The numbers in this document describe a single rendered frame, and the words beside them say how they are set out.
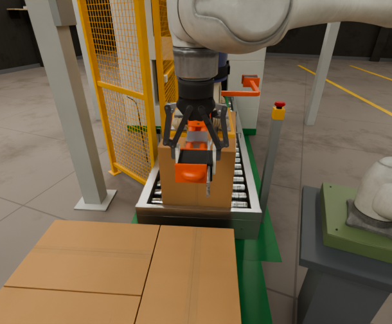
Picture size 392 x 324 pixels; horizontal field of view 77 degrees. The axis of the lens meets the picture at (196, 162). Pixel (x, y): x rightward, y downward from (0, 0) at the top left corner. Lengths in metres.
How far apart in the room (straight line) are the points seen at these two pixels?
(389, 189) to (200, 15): 0.90
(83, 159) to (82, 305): 1.33
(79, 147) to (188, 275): 1.43
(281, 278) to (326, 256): 0.87
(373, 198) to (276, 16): 0.90
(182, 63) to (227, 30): 0.21
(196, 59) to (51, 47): 1.62
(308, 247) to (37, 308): 1.08
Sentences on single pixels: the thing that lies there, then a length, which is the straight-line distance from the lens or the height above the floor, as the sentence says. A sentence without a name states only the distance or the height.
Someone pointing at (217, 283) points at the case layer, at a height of 0.54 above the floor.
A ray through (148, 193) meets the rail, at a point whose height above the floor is 0.60.
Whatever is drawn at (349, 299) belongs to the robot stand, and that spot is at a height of 0.45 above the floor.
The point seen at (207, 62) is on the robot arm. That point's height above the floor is 1.45.
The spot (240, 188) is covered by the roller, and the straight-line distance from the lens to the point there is 1.68.
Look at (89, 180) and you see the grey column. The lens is 2.36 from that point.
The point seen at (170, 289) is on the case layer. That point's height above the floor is 0.54.
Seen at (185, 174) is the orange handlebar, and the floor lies 1.22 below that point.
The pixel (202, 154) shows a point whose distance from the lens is 0.60.
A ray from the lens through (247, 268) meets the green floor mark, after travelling 1.92.
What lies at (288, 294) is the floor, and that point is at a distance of 1.88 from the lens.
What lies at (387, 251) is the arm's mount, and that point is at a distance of 1.16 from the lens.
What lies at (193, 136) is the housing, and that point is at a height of 1.23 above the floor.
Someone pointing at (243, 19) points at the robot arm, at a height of 1.53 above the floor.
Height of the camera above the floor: 1.53
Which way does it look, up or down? 31 degrees down
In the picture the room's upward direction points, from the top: straight up
